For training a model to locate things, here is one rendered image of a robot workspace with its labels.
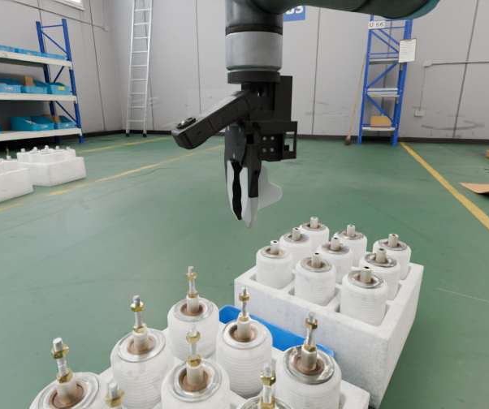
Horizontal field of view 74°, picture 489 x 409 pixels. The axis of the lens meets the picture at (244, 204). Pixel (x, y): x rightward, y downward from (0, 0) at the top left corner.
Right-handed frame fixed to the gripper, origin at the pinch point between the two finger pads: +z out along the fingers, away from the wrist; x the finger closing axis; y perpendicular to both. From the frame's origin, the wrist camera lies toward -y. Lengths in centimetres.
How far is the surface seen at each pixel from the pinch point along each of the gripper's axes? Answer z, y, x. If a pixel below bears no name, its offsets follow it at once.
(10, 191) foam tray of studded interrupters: 41, -76, 225
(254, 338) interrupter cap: 21.0, 1.6, -2.1
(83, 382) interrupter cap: 20.9, -24.0, -0.2
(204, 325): 21.8, -4.6, 5.6
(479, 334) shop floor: 46, 74, 1
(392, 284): 25, 43, 6
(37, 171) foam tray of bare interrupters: 35, -63, 261
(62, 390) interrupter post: 19.1, -26.1, -2.6
